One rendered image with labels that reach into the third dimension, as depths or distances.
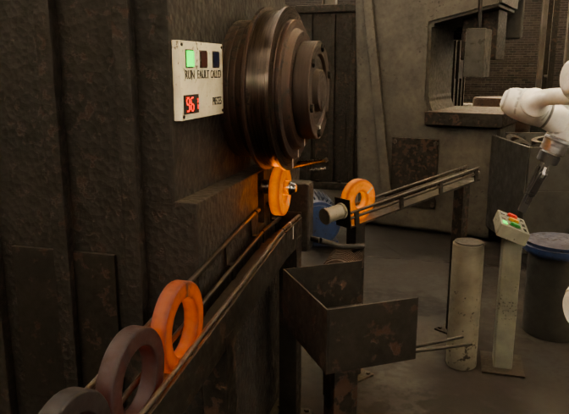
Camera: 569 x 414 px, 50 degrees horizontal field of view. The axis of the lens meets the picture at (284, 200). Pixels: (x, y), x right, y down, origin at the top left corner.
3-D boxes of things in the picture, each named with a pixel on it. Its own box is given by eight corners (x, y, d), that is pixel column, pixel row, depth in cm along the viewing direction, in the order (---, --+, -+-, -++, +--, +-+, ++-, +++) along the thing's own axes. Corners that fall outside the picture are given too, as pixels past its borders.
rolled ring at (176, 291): (155, 339, 108) (138, 338, 109) (181, 393, 121) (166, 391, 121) (190, 261, 121) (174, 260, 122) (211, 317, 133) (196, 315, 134)
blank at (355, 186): (350, 228, 228) (356, 229, 225) (334, 197, 220) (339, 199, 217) (374, 199, 234) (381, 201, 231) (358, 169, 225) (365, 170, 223)
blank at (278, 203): (264, 193, 176) (275, 194, 175) (276, 154, 186) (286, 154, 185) (273, 225, 188) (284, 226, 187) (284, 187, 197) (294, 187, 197)
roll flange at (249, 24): (260, 9, 199) (264, 151, 212) (203, 5, 155) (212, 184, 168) (290, 8, 196) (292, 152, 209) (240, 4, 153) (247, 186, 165)
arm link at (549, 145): (547, 135, 214) (539, 150, 216) (572, 144, 213) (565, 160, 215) (544, 131, 223) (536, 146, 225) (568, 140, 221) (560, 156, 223)
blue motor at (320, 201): (295, 252, 397) (295, 201, 390) (288, 230, 453) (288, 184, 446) (342, 251, 400) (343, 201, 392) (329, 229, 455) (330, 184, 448)
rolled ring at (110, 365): (157, 305, 109) (140, 303, 109) (102, 372, 92) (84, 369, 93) (171, 388, 116) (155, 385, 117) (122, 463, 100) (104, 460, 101)
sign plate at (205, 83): (174, 121, 140) (170, 40, 136) (216, 113, 165) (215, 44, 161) (183, 121, 139) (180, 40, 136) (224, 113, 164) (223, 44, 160)
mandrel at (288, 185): (245, 180, 192) (243, 194, 191) (241, 176, 188) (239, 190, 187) (298, 183, 187) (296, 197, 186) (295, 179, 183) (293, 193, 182)
